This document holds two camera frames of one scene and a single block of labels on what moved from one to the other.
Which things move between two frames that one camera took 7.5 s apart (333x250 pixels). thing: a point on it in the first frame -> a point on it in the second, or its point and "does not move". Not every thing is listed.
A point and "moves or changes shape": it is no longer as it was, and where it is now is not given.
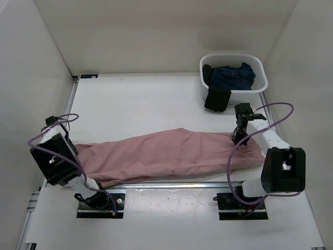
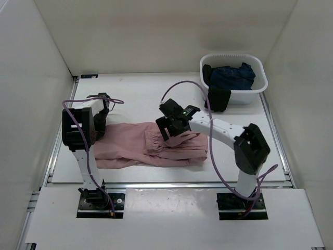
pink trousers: [175, 152] moves or changes shape
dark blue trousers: [233, 78] does not move
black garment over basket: [217, 98] does not move
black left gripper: [73, 149] -> [100, 130]
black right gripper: [234, 137] -> [163, 123]
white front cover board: [166, 215] does not move
